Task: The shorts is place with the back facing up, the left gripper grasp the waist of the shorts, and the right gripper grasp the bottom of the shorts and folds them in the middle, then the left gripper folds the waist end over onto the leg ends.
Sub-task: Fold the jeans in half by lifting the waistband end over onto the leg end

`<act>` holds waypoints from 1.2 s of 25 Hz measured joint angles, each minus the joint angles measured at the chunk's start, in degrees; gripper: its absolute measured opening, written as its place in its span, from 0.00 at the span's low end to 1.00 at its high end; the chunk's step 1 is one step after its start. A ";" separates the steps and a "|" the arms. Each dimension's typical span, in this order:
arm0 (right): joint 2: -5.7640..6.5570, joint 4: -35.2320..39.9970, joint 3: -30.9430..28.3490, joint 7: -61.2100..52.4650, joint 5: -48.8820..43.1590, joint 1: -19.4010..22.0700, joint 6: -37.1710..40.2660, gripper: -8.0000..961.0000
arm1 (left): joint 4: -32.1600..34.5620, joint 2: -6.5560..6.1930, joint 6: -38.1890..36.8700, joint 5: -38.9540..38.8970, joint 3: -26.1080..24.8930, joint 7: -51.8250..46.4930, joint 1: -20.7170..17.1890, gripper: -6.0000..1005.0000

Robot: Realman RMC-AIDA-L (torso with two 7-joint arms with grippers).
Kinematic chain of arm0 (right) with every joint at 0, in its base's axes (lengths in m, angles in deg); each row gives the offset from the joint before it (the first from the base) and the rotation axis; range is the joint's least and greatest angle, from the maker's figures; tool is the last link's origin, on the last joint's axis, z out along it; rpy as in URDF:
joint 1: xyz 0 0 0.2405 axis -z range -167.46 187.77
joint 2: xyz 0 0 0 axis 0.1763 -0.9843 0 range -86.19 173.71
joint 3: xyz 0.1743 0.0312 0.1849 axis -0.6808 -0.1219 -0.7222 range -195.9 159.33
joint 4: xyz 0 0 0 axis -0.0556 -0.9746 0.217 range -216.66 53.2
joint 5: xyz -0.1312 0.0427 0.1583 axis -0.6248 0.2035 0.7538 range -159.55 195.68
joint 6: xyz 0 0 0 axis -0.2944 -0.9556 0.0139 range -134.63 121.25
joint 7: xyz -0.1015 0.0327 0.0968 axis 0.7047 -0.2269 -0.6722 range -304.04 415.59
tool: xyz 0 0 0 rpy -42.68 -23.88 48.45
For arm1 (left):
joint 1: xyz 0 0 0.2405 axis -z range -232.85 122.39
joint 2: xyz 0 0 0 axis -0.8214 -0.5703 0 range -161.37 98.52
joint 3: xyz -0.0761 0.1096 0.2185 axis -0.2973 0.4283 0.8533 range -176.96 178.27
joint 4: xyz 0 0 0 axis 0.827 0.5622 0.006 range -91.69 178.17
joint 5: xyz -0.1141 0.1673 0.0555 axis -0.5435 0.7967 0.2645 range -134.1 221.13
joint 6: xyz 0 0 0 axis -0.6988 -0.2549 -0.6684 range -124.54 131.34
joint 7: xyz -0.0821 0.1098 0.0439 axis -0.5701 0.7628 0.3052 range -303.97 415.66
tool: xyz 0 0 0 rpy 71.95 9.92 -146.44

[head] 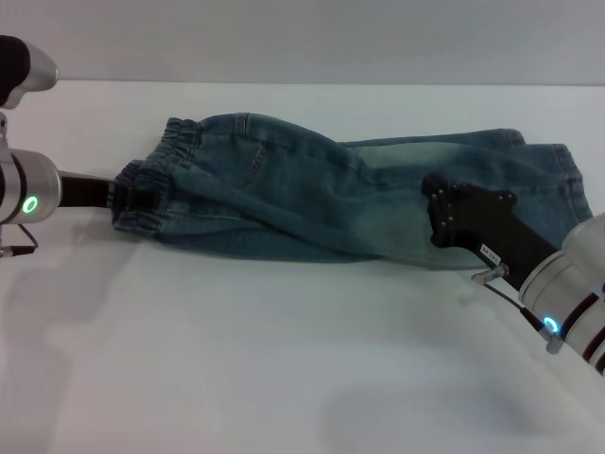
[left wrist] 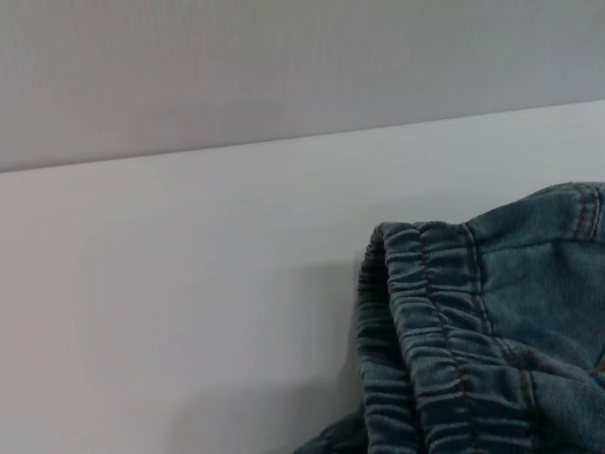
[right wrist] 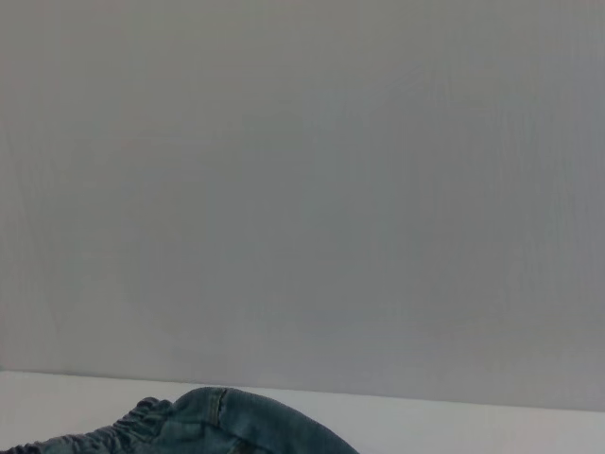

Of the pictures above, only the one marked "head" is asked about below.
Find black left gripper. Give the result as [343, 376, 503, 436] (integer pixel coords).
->
[59, 172, 161, 213]

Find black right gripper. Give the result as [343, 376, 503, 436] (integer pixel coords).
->
[422, 173, 559, 290]

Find blue denim shorts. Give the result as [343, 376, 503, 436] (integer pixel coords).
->
[112, 112, 595, 273]

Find right arm cable with plug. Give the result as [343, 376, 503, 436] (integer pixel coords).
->
[472, 264, 563, 356]

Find arm cable with plug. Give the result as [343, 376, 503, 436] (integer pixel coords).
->
[0, 221, 39, 259]
[472, 264, 563, 356]

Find left arm cable with plug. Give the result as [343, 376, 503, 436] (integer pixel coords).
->
[0, 221, 39, 259]

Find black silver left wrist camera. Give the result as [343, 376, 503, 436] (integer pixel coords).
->
[0, 35, 60, 110]

